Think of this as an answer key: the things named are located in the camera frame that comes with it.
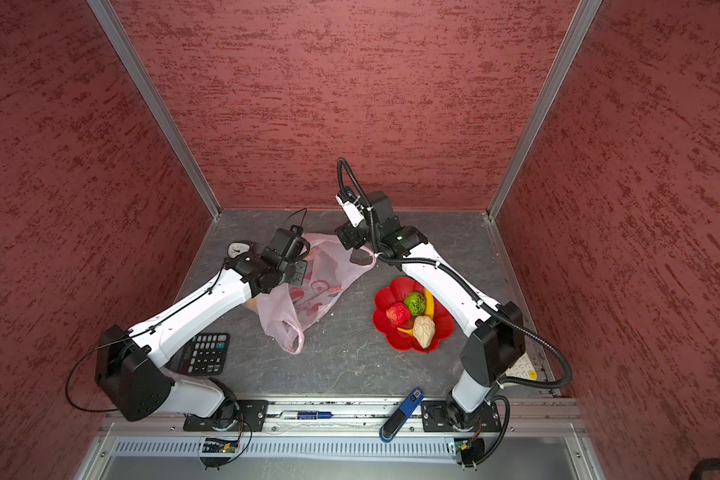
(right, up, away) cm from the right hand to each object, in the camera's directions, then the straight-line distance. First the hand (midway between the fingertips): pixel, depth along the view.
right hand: (350, 224), depth 79 cm
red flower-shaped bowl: (+15, -20, +16) cm, 30 cm away
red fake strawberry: (+14, -26, +8) cm, 31 cm away
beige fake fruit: (+21, -29, +2) cm, 36 cm away
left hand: (-17, -13, +3) cm, 21 cm away
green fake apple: (+20, -23, +8) cm, 32 cm away
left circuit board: (-34, -56, -7) cm, 65 cm away
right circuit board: (+30, -56, -8) cm, 64 cm away
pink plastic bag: (-15, -22, -8) cm, 28 cm away
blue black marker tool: (+13, -47, -8) cm, 50 cm away
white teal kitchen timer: (-42, -7, +24) cm, 49 cm away
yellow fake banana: (+24, -26, +10) cm, 37 cm away
